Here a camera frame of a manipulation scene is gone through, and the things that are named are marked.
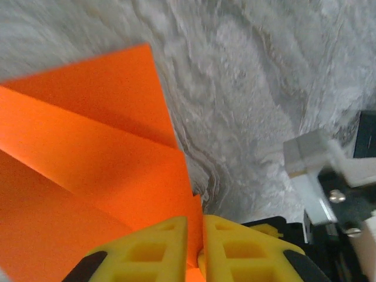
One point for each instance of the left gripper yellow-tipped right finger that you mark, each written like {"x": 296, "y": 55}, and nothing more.
{"x": 249, "y": 258}

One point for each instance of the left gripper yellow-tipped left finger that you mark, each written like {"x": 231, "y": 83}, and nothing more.
{"x": 147, "y": 252}

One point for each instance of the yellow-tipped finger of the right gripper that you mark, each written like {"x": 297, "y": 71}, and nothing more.
{"x": 264, "y": 221}

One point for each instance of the orange paper sheet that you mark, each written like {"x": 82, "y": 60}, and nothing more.
{"x": 88, "y": 147}

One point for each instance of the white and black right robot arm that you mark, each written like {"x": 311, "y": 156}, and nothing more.
{"x": 371, "y": 252}

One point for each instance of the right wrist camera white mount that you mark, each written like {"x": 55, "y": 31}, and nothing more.
{"x": 302, "y": 152}

